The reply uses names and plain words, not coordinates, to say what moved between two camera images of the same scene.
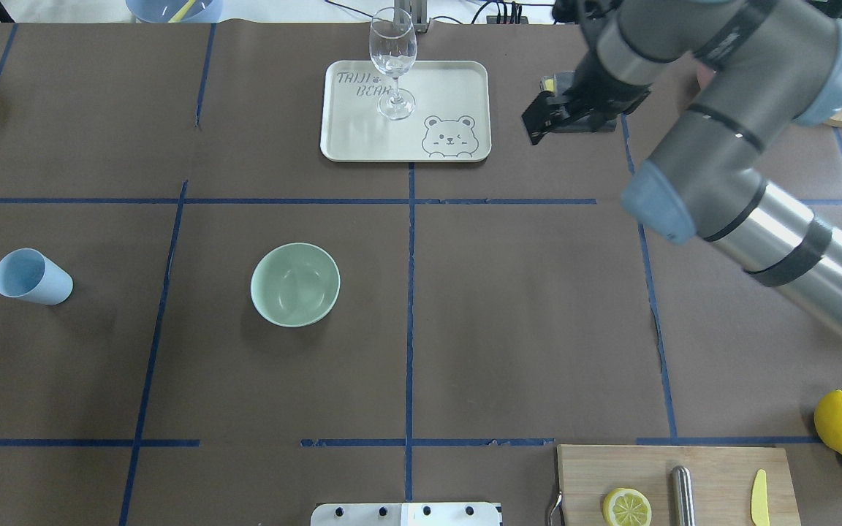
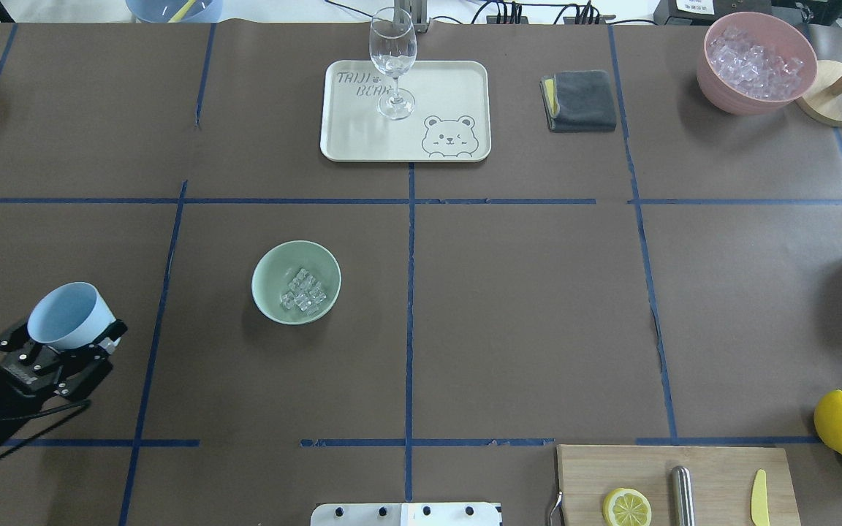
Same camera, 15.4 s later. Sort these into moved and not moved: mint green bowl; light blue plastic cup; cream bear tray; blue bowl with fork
Moved: light blue plastic cup
Not moved: blue bowl with fork; cream bear tray; mint green bowl
